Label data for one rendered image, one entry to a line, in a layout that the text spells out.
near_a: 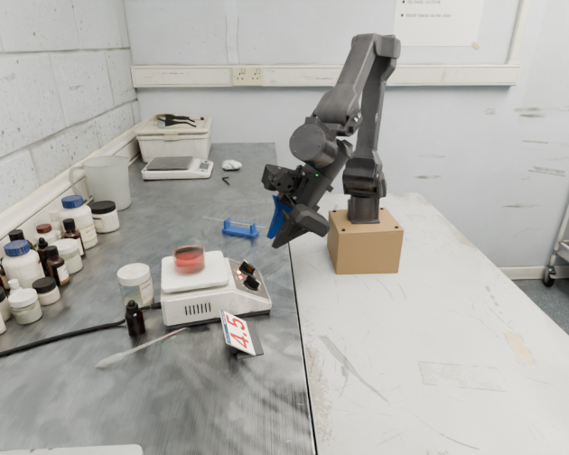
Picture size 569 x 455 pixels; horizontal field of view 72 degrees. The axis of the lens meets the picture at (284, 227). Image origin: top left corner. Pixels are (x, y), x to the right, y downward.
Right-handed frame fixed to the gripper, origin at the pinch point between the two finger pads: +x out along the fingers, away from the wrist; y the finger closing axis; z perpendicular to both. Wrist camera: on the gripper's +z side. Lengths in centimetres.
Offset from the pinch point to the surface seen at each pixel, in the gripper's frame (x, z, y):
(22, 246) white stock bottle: 32, 36, -17
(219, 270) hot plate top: 13.6, 4.4, -2.4
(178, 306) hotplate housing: 21.2, 9.0, 2.0
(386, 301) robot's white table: 2.4, -27.1, 3.8
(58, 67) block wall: 9, 54, -81
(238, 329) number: 18.2, -0.9, 7.2
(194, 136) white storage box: 11, 5, -110
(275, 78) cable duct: -30, -18, -135
